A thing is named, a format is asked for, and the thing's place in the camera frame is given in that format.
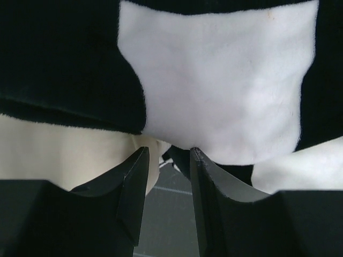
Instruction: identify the black white checkered pillowcase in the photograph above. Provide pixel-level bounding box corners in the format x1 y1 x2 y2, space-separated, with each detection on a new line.
1 1 342 193

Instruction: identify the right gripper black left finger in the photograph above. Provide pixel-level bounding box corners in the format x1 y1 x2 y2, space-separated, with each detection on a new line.
1 147 150 256

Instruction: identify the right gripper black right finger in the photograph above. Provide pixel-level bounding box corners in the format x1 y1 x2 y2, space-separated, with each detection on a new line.
190 148 342 256

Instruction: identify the black grid cutting mat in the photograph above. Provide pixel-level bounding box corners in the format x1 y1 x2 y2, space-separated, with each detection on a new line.
133 164 199 257

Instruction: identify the cream pillow with bear print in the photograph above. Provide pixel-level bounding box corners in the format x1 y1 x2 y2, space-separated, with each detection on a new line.
1 115 170 192

